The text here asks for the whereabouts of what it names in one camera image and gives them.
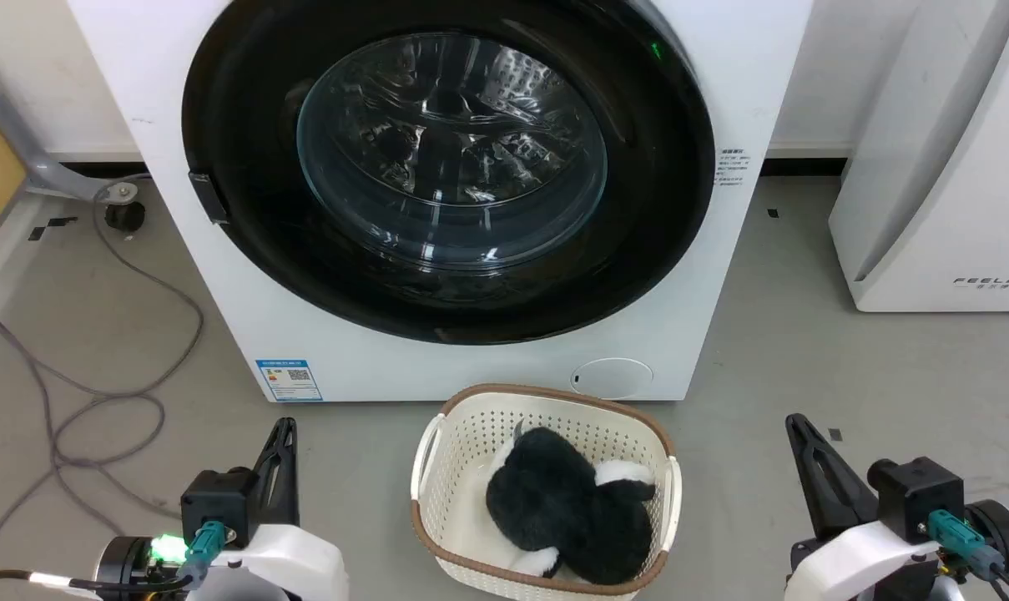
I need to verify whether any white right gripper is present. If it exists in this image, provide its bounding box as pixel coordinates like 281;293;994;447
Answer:
785;413;943;601

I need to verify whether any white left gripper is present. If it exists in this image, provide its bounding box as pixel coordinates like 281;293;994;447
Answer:
189;417;351;601

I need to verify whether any round black glass washer door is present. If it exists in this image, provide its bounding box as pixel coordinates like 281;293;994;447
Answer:
181;0;717;346

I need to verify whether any white front-load washing machine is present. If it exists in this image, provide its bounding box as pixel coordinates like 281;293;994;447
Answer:
68;0;815;404

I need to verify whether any cream laundry basket brown rim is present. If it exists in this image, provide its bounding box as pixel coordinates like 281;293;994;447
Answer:
410;384;683;601

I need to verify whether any oval white drain filter cover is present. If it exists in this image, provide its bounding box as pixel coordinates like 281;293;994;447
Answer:
571;358;654;399

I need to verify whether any black and white plush toy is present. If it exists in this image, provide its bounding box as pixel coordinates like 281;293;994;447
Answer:
485;427;658;586

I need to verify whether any black caster wheel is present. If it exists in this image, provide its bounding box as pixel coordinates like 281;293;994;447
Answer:
104;200;147;234

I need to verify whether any white air purifier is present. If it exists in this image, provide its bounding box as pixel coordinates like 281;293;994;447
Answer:
829;0;1009;313

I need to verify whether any grey metal stand leg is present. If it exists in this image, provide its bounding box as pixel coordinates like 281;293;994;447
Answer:
0;88;138;204

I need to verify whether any left teal plug black cable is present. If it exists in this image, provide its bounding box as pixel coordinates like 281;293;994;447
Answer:
0;520;228;601

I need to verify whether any teal plug black cable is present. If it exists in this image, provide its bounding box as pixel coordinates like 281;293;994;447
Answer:
0;520;228;601
926;510;1009;601

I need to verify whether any right teal plug black cable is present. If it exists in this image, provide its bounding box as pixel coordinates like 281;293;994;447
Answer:
926;510;1009;601

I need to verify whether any grey floor cable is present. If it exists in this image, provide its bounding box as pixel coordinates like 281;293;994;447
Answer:
0;174;205;577

